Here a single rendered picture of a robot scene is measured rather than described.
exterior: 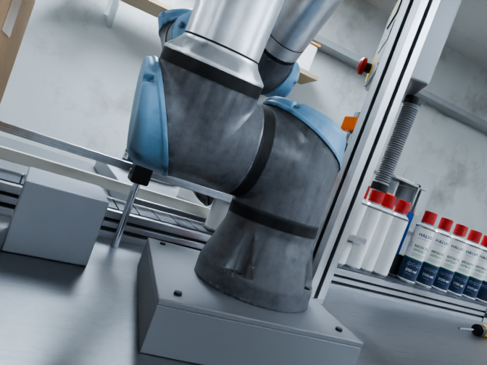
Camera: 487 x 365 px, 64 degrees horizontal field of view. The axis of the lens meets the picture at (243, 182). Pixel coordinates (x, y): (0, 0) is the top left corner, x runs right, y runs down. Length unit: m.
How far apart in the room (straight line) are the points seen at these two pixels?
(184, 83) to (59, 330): 0.25
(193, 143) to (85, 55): 3.50
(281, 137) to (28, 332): 0.30
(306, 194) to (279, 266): 0.09
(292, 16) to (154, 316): 0.44
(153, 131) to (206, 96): 0.06
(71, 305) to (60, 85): 3.48
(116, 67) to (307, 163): 3.46
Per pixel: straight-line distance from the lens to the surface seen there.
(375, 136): 0.77
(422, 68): 0.83
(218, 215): 0.78
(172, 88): 0.40
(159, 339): 0.40
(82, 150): 0.68
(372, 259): 1.06
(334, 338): 0.46
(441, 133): 5.12
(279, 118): 0.45
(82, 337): 0.40
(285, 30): 0.63
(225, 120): 0.40
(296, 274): 0.46
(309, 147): 0.45
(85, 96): 3.84
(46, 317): 0.42
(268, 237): 0.45
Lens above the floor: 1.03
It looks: 2 degrees down
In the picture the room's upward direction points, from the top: 20 degrees clockwise
